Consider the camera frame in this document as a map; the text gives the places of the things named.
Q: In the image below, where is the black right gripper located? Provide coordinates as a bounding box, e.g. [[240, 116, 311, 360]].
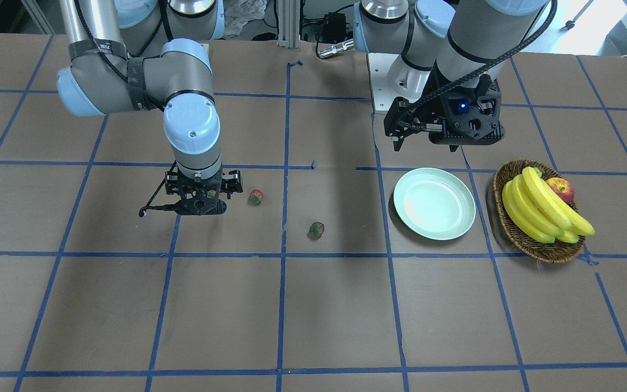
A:
[[177, 177, 227, 216]]

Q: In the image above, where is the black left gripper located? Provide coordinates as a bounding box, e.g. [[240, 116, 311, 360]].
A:
[[428, 76, 505, 149]]

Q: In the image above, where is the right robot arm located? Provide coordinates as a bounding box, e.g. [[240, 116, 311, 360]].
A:
[[57, 1, 242, 217]]

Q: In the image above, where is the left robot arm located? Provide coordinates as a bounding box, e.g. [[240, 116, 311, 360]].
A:
[[353, 1, 557, 151]]

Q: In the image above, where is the light green plate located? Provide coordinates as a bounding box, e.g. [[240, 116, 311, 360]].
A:
[[393, 167, 477, 241]]

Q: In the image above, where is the yellow banana bunch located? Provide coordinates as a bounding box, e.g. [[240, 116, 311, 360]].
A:
[[500, 166, 595, 244]]

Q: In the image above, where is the red apple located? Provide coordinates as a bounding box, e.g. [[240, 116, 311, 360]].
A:
[[545, 177, 575, 204]]

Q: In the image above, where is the wicker basket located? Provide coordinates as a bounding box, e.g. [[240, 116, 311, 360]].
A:
[[493, 159, 586, 264]]

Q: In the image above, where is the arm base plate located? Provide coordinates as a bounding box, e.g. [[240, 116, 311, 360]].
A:
[[367, 49, 439, 114]]

